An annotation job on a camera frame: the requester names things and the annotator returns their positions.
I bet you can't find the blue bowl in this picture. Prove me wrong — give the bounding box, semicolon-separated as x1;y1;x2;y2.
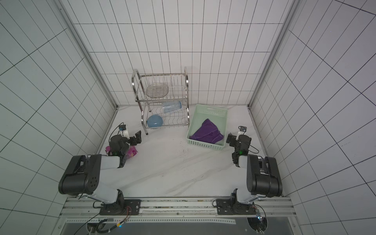
146;115;164;128

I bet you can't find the clear plastic bottle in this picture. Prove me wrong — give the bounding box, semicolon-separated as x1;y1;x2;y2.
162;100;182;113

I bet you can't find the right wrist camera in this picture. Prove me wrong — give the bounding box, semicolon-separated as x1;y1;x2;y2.
237;126;247;137

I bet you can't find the purple square dishcloth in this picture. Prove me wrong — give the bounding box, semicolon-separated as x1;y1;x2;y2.
189;118;224;144

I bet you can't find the steel two-tier dish rack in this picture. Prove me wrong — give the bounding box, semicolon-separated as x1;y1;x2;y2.
131;69;190;135

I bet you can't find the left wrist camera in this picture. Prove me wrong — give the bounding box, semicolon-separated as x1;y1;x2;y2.
118;124;130;139

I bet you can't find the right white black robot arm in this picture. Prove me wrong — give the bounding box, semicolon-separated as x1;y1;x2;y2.
212;133;283;220

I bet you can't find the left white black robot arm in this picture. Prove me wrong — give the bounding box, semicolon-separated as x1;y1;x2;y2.
58;131;142;216

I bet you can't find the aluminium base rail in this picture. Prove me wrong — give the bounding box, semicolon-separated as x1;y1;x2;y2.
60;196;296;219

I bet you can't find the green plastic basket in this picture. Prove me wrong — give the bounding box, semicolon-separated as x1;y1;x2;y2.
187;104;228;150

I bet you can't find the pink snack bag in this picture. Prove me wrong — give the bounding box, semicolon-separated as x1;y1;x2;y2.
105;146;138;159

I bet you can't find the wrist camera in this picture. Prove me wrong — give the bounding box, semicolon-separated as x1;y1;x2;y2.
237;126;247;137
118;124;130;139

